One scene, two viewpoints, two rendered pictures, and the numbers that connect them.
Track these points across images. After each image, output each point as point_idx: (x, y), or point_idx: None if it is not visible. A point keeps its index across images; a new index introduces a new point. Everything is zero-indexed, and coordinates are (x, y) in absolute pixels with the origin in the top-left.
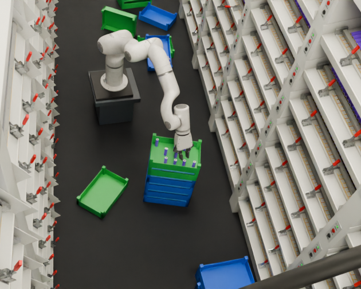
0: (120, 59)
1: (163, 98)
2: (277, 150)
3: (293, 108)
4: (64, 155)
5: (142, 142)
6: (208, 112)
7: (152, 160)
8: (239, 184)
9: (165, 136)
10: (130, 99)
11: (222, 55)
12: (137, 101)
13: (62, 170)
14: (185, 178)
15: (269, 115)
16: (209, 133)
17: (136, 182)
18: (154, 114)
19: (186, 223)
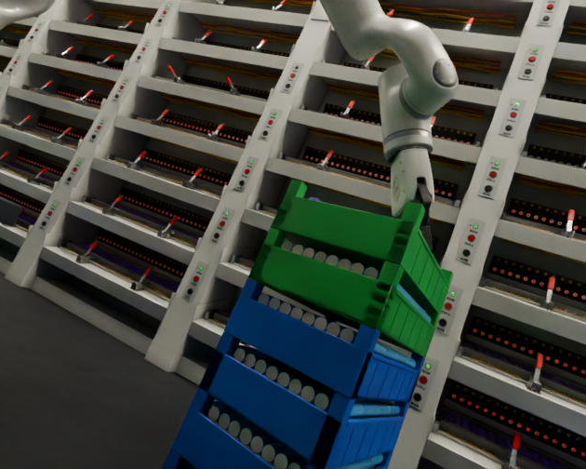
0: (3, 11)
1: (374, 24)
2: (512, 222)
3: (562, 100)
4: None
5: (7, 399)
6: (123, 343)
7: (423, 212)
8: (416, 384)
9: (77, 381)
10: None
11: (190, 186)
12: (4, 217)
13: None
14: (419, 345)
15: (479, 158)
16: (167, 373)
17: None
18: None
19: None
